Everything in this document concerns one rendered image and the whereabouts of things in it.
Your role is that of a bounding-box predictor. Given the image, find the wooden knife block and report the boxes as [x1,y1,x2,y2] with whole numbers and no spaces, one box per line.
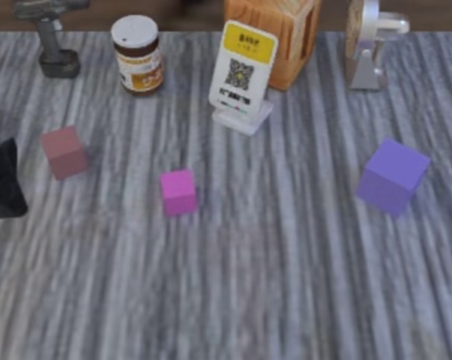
[224,0,323,92]

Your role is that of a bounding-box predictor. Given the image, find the white QR code sign stand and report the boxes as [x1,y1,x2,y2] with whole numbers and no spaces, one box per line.
[208,19,280,137]

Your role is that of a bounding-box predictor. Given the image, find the dusty red cube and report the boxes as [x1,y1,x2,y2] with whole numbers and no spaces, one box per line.
[39,125,89,182]

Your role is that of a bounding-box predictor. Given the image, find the purple cube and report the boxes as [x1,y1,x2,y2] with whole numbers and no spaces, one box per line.
[355,136,432,218]

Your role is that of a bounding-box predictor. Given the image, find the grey cordless drill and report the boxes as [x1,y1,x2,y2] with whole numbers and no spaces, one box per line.
[14,0,91,79]

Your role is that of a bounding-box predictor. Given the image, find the brown jar with white lid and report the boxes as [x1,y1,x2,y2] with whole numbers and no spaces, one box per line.
[110,14,165,97]

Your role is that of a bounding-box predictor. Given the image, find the magenta cube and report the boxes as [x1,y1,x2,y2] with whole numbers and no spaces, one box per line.
[159,168,197,217]

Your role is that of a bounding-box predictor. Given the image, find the wooden and silver stand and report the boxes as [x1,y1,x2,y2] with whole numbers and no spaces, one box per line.
[344,0,411,91]

